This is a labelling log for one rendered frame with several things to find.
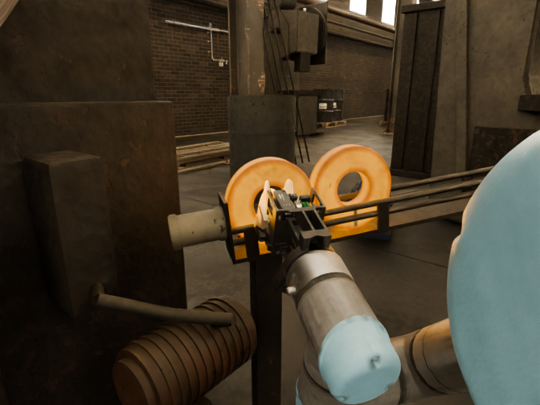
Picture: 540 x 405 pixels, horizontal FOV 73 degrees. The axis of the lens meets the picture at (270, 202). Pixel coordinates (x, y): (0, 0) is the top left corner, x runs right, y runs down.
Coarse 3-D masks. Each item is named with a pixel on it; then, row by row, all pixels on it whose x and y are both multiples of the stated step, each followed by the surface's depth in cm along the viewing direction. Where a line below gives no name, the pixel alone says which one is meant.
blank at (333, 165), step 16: (320, 160) 65; (336, 160) 64; (352, 160) 64; (368, 160) 65; (384, 160) 66; (320, 176) 64; (336, 176) 64; (368, 176) 66; (384, 176) 67; (320, 192) 64; (336, 192) 65; (368, 192) 67; (384, 192) 68; (368, 208) 68; (352, 224) 68
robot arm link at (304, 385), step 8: (304, 360) 41; (304, 368) 41; (304, 376) 41; (304, 384) 42; (312, 384) 40; (304, 392) 42; (312, 392) 40; (320, 392) 39; (328, 392) 39; (384, 392) 42; (392, 392) 42; (296, 400) 46; (304, 400) 43; (312, 400) 41; (320, 400) 40; (328, 400) 40; (336, 400) 39; (376, 400) 42; (384, 400) 42; (392, 400) 43
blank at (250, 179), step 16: (256, 160) 62; (272, 160) 61; (240, 176) 60; (256, 176) 60; (272, 176) 61; (288, 176) 62; (304, 176) 63; (240, 192) 60; (256, 192) 61; (304, 192) 64; (240, 208) 61; (240, 224) 62
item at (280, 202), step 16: (272, 208) 51; (288, 208) 48; (304, 208) 49; (320, 208) 49; (272, 224) 50; (288, 224) 49; (304, 224) 48; (320, 224) 47; (272, 240) 51; (288, 240) 50; (304, 240) 44; (320, 240) 45; (288, 256) 45
